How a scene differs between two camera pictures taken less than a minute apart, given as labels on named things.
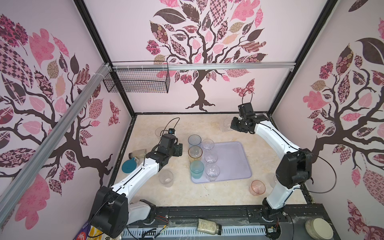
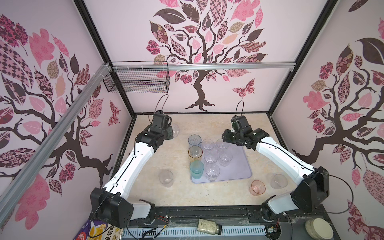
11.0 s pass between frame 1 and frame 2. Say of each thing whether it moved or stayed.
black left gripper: moved
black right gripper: moved
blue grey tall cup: stayed
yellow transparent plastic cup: stayed
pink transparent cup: stayed
